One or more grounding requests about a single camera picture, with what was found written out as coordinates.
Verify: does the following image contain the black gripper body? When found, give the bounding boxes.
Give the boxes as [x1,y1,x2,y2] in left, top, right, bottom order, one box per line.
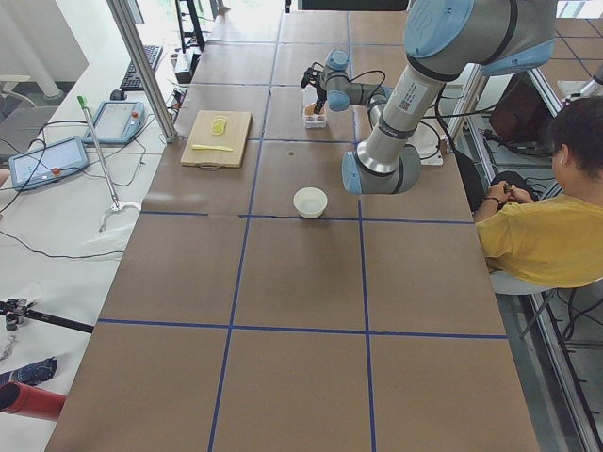
[314,78,327,107]

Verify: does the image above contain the clear plastic egg box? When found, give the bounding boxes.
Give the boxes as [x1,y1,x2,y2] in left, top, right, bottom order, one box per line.
[301,88,327,129]

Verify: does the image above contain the lemon slice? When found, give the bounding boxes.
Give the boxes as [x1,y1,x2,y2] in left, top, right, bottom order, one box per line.
[212,115,228,124]
[210,121,227,137]

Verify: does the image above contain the white bowl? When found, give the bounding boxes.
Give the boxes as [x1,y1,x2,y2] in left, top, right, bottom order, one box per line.
[293,186,328,219]

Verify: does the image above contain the bamboo cutting board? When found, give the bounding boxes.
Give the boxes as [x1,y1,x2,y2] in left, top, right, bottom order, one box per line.
[180,110,252,168]

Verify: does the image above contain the yellow plastic knife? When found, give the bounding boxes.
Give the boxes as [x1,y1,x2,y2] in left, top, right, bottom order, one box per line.
[190,144,234,152]

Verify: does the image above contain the black keyboard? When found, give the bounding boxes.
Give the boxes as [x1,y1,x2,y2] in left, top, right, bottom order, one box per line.
[118,44,164,92]

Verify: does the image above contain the teach pendant far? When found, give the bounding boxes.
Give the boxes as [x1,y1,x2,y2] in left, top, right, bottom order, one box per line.
[92,101,145,147]

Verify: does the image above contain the teach pendant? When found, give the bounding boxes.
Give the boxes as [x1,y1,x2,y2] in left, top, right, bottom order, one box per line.
[8,137,89,191]
[92,101,145,147]

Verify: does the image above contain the grabber stick tool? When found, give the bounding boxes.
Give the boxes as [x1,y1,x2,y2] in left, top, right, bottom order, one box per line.
[76,95,141,233]

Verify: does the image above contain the white chair seat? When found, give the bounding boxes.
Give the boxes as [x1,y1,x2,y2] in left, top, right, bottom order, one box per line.
[490,271,553,296]

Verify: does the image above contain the person in yellow shirt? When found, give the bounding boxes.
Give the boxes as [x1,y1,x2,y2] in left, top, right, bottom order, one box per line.
[474,97,602,288]

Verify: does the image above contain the teach pendant near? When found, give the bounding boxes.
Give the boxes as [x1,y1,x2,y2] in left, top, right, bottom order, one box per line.
[8,137,89,191]

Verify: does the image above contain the black tripod bar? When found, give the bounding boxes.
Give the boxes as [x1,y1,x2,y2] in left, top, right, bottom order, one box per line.
[1,299,94,333]

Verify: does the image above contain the red cylinder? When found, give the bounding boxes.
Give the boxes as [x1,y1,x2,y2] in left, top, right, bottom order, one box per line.
[1,381,66,421]

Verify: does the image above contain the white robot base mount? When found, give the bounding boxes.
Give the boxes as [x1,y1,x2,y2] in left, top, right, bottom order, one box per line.
[410,120,444,166]

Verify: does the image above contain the aluminium frame post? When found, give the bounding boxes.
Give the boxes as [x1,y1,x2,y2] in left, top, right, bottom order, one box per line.
[106,0,177,143]

